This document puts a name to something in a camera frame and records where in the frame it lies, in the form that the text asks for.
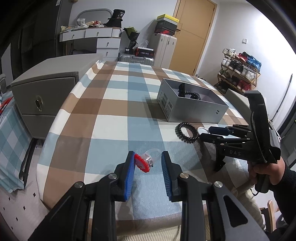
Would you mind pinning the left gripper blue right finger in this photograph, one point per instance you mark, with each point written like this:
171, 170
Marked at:
175, 189

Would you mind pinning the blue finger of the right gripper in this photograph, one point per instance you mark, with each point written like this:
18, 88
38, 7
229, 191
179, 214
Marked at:
238, 128
222, 131

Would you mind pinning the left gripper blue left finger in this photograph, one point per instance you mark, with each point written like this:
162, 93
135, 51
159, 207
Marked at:
125, 174

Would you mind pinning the grey cardboard box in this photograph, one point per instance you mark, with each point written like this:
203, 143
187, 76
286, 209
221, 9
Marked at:
200, 105

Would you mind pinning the black oval hair claw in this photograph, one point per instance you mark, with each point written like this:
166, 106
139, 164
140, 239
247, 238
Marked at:
181, 91

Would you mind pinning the person's right hand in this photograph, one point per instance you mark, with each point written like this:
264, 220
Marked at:
274, 171

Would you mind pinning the white red-rimmed pin badge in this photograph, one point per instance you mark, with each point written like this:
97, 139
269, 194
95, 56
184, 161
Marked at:
202, 130

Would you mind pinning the grey padded footboard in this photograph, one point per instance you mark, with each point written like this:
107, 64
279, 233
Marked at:
240, 103

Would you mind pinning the wooden shoe rack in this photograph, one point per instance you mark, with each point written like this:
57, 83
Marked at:
239, 72

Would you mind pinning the plaid bed sheet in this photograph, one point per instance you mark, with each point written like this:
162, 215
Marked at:
112, 110

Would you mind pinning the beige upright suitcase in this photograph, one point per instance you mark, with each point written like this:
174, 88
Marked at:
163, 46

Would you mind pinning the black red shoebox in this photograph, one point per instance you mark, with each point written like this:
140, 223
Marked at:
144, 52

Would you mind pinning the silver suitcase lying flat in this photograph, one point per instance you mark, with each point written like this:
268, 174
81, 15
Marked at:
129, 58

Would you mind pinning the wooden door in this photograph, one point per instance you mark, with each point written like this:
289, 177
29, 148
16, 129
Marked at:
195, 22

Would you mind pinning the stacked shoeboxes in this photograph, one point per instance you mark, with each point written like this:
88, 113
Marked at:
166, 24

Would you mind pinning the grey nightstand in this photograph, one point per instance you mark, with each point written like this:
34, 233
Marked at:
40, 91

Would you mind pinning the black bouquet wrap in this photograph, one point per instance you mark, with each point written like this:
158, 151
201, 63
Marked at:
132, 35

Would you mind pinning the white dresser desk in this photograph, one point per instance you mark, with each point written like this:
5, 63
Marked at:
104, 41

